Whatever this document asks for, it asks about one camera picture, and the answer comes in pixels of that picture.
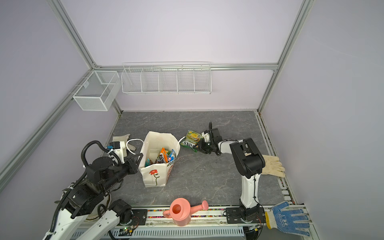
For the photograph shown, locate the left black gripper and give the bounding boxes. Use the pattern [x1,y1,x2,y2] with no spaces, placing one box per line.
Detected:
[100,152,144,193]

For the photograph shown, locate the green Fox's candy bag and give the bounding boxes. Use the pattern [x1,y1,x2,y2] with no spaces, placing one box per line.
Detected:
[179,131,203,152]

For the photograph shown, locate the blue M&M's packet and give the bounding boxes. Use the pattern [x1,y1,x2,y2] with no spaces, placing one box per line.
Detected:
[167,149,176,163]

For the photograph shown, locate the teal snack pack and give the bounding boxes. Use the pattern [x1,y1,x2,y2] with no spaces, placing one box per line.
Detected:
[145,159,153,168]

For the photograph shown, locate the white paper gift bag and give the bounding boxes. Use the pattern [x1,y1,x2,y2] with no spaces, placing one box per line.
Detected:
[139,131,181,188]

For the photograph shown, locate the brown M&M's packet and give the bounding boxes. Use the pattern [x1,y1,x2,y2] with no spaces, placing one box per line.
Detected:
[154,153,167,164]

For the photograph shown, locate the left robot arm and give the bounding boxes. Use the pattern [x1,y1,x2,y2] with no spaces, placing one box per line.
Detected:
[44,141,147,240]

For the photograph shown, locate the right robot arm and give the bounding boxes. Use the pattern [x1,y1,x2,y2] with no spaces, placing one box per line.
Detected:
[193,128,266,224]

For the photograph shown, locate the beige work glove left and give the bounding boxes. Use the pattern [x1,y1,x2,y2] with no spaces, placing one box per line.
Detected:
[112,134,136,151]

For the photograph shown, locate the beige work glove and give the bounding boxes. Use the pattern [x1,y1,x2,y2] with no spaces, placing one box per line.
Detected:
[262,155,286,178]
[112,134,136,151]

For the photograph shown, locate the pink watering can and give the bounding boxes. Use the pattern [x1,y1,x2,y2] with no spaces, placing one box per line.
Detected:
[163,198,209,227]

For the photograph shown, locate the beige work glove right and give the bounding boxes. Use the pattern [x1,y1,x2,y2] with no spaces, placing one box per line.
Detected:
[262,155,286,178]

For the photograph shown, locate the white mesh box basket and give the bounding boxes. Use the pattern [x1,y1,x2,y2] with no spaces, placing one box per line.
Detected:
[73,71,122,112]

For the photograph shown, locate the white blue dotted glove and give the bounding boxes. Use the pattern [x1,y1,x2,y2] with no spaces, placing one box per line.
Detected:
[265,201,311,237]

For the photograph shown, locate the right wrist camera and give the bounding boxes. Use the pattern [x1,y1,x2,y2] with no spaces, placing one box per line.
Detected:
[202,130,211,143]

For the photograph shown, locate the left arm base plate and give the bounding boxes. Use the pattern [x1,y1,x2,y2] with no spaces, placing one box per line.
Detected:
[129,209,148,226]

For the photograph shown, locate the white wire shelf basket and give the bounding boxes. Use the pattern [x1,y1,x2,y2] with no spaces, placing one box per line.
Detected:
[121,62,212,95]

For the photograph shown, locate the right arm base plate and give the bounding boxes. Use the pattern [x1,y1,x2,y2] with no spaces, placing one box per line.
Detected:
[223,207,266,224]

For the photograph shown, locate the white vented rail cover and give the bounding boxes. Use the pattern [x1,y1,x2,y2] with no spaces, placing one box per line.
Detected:
[112,226,245,240]

